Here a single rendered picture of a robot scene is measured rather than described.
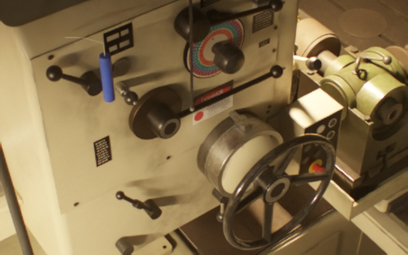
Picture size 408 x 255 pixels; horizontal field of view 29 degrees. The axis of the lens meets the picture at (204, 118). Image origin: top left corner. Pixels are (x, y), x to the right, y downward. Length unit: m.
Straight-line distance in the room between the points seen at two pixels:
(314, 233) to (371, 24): 0.87
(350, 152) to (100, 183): 0.92
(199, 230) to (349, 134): 0.70
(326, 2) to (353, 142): 0.94
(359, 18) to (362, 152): 0.87
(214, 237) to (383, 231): 0.60
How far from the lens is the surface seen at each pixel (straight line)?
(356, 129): 2.48
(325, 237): 3.08
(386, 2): 3.35
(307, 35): 2.61
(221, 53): 1.84
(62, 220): 2.00
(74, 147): 1.84
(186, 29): 1.75
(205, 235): 2.86
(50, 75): 1.62
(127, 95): 1.75
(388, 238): 2.83
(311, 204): 2.21
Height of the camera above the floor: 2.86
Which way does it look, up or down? 43 degrees down
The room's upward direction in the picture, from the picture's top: straight up
